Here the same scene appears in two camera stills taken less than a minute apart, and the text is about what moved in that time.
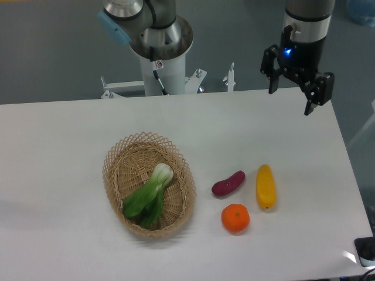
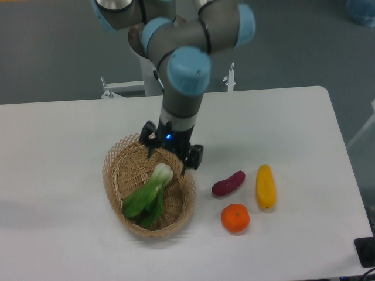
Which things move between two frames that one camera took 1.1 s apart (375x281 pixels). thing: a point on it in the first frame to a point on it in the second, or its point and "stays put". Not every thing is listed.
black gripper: x=300 y=60 to x=174 y=141
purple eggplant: x=227 y=186 stays put
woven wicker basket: x=130 y=164 stays put
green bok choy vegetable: x=147 y=201 stays put
